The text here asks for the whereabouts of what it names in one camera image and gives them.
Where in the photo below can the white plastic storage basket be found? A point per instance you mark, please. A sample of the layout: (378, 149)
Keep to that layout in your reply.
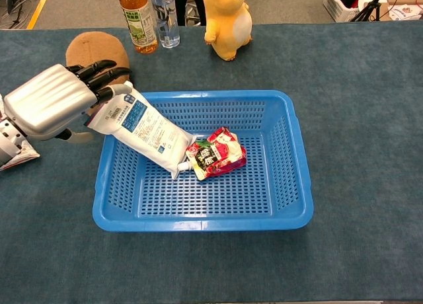
(335, 5)

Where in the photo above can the clear water bottle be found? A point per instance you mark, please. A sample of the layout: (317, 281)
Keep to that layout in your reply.
(167, 23)

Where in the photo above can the teal table cloth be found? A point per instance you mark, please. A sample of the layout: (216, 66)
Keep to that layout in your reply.
(357, 119)

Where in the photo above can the red jelly drink pouch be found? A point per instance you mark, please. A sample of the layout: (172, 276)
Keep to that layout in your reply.
(218, 155)

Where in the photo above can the white green snack bag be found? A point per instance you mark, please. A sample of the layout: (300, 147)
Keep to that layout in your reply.
(24, 155)

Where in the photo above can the amber tea bottle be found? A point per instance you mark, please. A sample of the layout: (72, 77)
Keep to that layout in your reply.
(138, 23)

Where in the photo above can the white blue refill pouch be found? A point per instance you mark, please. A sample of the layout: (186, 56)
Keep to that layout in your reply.
(148, 132)

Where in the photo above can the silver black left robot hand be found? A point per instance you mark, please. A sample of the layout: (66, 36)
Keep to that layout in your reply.
(49, 99)

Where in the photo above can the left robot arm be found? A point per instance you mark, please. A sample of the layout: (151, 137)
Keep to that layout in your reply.
(10, 138)

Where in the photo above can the black tripod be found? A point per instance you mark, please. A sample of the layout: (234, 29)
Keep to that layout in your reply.
(369, 7)

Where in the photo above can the blue plastic perforated basket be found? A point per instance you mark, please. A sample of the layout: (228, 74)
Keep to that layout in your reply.
(231, 218)

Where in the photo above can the yellow floor tape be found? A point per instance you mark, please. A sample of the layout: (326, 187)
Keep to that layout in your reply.
(39, 6)

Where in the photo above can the cardboard box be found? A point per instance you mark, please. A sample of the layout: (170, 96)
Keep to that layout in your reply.
(401, 1)

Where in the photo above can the yellow plush dinosaur toy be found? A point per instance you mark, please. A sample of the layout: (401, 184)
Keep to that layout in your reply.
(228, 23)

